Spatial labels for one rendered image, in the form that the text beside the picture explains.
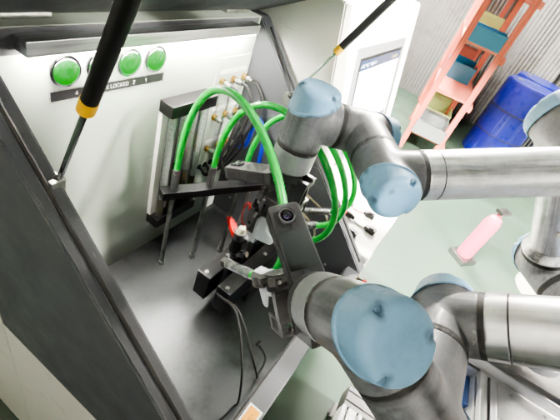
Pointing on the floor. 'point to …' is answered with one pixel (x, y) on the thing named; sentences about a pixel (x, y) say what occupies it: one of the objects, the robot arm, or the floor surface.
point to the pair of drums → (508, 112)
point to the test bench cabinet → (42, 387)
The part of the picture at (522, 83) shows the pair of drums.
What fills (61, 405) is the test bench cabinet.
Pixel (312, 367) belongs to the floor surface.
